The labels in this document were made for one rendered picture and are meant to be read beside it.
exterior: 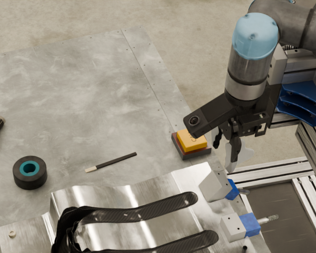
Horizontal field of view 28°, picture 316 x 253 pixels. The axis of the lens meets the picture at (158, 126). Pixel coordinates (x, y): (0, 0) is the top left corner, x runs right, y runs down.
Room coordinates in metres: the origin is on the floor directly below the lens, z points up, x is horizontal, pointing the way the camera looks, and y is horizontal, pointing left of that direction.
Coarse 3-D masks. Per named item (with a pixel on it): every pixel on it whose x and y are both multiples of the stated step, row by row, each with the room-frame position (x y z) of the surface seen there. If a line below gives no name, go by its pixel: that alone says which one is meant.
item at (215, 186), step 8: (208, 176) 0.87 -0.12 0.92; (216, 176) 0.86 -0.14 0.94; (224, 176) 0.87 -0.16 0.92; (200, 184) 0.86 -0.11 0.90; (208, 184) 0.85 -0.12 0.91; (216, 184) 0.84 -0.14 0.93; (224, 184) 0.84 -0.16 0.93; (232, 184) 0.88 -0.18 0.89; (208, 192) 0.84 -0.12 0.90; (216, 192) 0.83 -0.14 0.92; (224, 192) 0.83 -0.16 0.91; (232, 192) 0.85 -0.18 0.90; (240, 192) 0.88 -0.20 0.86; (248, 192) 0.89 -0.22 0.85; (208, 200) 0.82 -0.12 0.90; (216, 200) 0.83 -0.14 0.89
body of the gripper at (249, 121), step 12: (228, 96) 0.84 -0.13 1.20; (264, 96) 0.86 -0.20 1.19; (252, 108) 0.86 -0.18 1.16; (264, 108) 0.86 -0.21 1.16; (228, 120) 0.83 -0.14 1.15; (240, 120) 0.83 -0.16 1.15; (252, 120) 0.84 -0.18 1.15; (264, 120) 0.85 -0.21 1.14; (228, 132) 0.83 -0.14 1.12; (240, 132) 0.83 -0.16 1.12; (252, 132) 0.85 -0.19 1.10; (264, 132) 0.85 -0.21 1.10
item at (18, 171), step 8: (24, 160) 0.94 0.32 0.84; (32, 160) 0.94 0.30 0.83; (40, 160) 0.94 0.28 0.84; (16, 168) 0.91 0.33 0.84; (24, 168) 0.92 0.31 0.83; (32, 168) 0.93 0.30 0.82; (40, 168) 0.92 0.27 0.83; (16, 176) 0.89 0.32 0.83; (24, 176) 0.89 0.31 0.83; (32, 176) 0.89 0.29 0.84; (40, 176) 0.89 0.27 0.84; (16, 184) 0.89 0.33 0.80; (24, 184) 0.88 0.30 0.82; (32, 184) 0.88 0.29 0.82; (40, 184) 0.89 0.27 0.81
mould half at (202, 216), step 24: (192, 168) 0.91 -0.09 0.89; (72, 192) 0.79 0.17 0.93; (96, 192) 0.80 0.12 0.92; (120, 192) 0.83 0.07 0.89; (144, 192) 0.84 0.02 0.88; (168, 192) 0.84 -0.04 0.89; (48, 216) 0.77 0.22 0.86; (168, 216) 0.78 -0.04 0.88; (192, 216) 0.78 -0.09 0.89; (216, 216) 0.78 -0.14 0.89; (0, 240) 0.70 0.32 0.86; (24, 240) 0.70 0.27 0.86; (48, 240) 0.71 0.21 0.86; (96, 240) 0.67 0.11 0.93; (120, 240) 0.69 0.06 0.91; (144, 240) 0.71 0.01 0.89; (168, 240) 0.72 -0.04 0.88; (240, 240) 0.73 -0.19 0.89
